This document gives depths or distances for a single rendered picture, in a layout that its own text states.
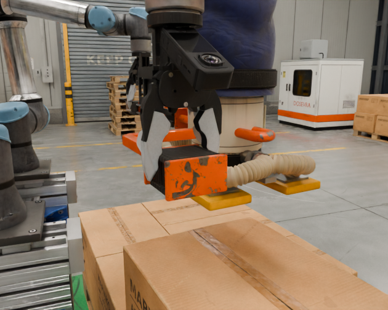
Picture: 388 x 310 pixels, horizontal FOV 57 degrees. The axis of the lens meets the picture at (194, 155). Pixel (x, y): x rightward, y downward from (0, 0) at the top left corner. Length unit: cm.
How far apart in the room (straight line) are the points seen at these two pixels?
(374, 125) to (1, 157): 786
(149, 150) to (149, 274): 42
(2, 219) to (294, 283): 64
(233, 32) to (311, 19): 1263
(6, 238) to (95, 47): 981
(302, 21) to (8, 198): 1261
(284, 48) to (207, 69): 1233
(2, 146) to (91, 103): 969
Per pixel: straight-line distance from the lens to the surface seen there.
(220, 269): 83
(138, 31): 135
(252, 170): 68
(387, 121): 811
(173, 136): 74
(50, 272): 94
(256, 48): 77
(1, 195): 89
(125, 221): 210
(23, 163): 136
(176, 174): 43
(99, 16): 123
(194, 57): 39
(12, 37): 149
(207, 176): 45
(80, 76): 1049
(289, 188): 79
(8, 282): 95
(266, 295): 76
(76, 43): 1051
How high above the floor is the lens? 137
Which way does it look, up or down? 13 degrees down
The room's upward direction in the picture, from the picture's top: straight up
